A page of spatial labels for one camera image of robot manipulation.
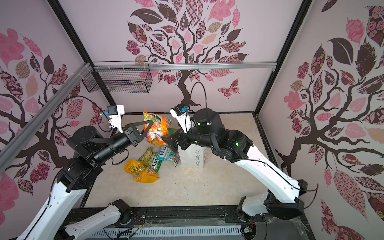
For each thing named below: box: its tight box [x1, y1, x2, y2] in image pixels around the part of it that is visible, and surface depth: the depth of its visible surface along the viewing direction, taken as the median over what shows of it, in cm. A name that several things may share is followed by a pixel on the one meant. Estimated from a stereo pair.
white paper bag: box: [176, 139, 207, 168], surface depth 81 cm
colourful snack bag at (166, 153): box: [156, 145, 180, 167], surface depth 91 cm
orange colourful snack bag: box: [143, 110, 173, 147], surface depth 53 cm
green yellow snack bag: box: [138, 147, 163, 173], surface depth 92 cm
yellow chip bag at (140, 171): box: [124, 159, 159, 183], surface depth 81 cm
